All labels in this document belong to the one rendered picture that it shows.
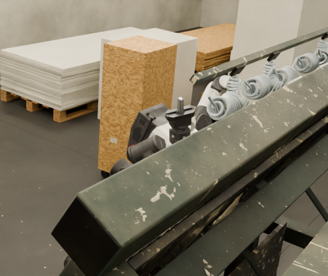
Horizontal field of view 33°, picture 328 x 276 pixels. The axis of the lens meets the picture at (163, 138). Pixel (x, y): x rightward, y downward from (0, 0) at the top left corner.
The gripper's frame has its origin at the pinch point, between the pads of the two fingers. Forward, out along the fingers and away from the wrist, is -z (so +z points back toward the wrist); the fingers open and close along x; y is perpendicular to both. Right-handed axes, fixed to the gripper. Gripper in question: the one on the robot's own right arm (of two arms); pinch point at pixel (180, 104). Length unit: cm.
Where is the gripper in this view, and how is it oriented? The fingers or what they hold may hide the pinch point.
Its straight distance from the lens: 221.2
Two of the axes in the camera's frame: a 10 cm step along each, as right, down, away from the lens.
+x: 9.3, -2.3, 3.0
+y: 3.8, 5.7, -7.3
